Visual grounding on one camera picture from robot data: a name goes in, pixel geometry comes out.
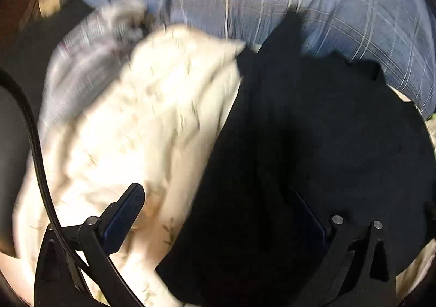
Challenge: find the dark navy zip jacket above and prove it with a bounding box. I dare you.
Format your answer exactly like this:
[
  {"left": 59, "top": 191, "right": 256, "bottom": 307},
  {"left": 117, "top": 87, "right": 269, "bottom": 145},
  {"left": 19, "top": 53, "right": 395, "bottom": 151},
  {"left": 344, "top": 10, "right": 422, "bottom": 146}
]
[{"left": 156, "top": 12, "right": 435, "bottom": 306}]

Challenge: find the cream floral bedsheet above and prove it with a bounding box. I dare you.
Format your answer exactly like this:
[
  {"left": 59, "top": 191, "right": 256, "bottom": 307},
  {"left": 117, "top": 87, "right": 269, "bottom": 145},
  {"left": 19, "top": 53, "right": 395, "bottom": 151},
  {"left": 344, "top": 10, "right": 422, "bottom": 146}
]
[{"left": 15, "top": 25, "right": 435, "bottom": 306}]

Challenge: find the grey crumpled cloth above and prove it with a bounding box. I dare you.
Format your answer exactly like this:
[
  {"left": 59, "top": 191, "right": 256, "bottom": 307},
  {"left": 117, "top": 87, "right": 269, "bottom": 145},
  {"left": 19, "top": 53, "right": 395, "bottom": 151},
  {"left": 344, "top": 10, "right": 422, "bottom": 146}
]
[{"left": 38, "top": 0, "right": 147, "bottom": 142}]

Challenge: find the black bedside stool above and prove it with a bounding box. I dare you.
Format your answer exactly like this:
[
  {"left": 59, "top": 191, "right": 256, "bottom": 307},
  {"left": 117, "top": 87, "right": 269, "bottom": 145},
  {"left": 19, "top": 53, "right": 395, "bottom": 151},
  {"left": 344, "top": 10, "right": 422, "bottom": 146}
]
[{"left": 0, "top": 0, "right": 92, "bottom": 257}]

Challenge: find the black cable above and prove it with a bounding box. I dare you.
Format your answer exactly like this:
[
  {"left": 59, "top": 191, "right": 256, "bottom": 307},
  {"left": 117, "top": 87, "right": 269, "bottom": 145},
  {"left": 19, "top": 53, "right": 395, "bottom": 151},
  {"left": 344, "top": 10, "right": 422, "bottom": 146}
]
[{"left": 0, "top": 69, "right": 91, "bottom": 281}]

